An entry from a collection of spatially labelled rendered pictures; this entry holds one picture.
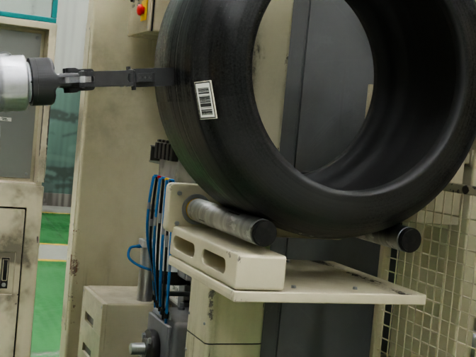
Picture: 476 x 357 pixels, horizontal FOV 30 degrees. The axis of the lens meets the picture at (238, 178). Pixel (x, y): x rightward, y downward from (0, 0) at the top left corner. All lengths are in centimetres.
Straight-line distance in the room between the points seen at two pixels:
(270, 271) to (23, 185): 80
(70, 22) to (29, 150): 860
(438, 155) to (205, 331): 62
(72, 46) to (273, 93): 889
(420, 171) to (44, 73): 65
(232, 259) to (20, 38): 89
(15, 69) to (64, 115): 918
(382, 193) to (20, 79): 62
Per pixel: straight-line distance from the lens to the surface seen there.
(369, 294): 156
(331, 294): 152
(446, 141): 158
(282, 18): 186
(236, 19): 140
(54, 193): 1058
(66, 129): 1058
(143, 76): 146
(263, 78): 184
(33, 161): 213
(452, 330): 208
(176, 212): 176
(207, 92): 139
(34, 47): 213
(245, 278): 145
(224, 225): 156
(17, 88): 139
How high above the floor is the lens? 106
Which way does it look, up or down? 3 degrees down
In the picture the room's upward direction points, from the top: 5 degrees clockwise
